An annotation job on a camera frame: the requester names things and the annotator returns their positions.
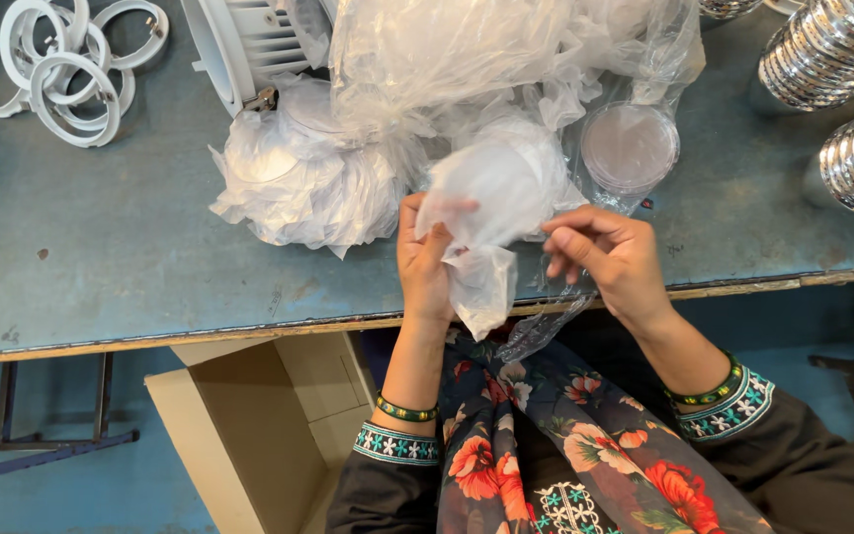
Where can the person's left hand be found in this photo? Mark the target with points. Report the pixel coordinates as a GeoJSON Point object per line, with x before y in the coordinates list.
{"type": "Point", "coordinates": [421, 274]}

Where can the person's right hand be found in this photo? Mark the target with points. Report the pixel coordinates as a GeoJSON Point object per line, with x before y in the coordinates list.
{"type": "Point", "coordinates": [620, 259]}

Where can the small clear plastic sleeve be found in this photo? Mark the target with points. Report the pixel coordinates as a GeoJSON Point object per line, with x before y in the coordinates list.
{"type": "Point", "coordinates": [482, 289]}

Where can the translucent round diffuser disc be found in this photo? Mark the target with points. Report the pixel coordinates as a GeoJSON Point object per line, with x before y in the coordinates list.
{"type": "Point", "coordinates": [494, 193]}

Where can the crumpled clear plastic strip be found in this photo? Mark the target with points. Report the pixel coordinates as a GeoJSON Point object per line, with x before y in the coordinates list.
{"type": "Point", "coordinates": [538, 326]}

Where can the stack of clear round discs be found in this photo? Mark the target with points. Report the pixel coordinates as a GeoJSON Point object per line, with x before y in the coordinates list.
{"type": "Point", "coordinates": [628, 145]}

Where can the green patterned bangle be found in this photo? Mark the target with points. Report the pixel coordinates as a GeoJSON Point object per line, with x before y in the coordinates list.
{"type": "Point", "coordinates": [712, 391]}
{"type": "Point", "coordinates": [405, 412]}

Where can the heap of white wrapped discs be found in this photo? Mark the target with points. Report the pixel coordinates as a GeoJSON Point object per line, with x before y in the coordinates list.
{"type": "Point", "coordinates": [308, 178]}

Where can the dark floral scarf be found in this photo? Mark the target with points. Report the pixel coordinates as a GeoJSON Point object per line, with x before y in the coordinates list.
{"type": "Point", "coordinates": [590, 452]}

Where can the large clear plastic bag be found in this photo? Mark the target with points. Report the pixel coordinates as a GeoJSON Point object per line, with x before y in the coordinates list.
{"type": "Point", "coordinates": [471, 59]}

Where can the open cardboard box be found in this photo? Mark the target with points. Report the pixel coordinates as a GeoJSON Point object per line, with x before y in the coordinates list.
{"type": "Point", "coordinates": [264, 430]}

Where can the black embroidered-cuff garment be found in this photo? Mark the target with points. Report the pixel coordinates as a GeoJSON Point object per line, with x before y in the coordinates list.
{"type": "Point", "coordinates": [805, 460]}

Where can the white finned downlight housing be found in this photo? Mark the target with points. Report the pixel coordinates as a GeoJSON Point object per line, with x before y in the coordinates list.
{"type": "Point", "coordinates": [249, 41]}

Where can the pile of white plastic rings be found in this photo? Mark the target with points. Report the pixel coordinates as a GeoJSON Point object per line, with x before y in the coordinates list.
{"type": "Point", "coordinates": [64, 74]}

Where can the blue metal table frame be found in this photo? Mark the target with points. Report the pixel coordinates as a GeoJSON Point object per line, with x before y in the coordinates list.
{"type": "Point", "coordinates": [4, 441]}

